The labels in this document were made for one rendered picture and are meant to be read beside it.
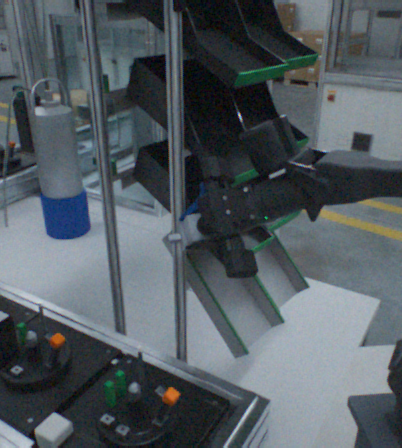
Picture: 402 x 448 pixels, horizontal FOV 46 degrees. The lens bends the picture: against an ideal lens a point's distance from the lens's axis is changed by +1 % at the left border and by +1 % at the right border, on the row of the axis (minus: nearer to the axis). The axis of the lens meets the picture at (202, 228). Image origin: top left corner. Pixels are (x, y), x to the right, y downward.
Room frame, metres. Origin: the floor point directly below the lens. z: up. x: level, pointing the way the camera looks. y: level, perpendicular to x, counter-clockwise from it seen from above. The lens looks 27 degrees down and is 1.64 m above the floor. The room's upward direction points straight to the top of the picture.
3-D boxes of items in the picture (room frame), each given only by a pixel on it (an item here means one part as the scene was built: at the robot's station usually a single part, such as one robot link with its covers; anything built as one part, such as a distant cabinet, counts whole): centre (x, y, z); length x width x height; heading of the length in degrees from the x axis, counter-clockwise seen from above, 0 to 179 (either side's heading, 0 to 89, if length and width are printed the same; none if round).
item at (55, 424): (0.55, 0.25, 0.97); 0.05 x 0.05 x 0.04; 59
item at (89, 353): (0.72, 0.33, 1.01); 0.24 x 0.24 x 0.13; 59
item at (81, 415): (0.58, 0.11, 0.96); 0.24 x 0.24 x 0.02; 59
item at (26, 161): (1.94, 0.85, 1.01); 0.24 x 0.24 x 0.13; 59
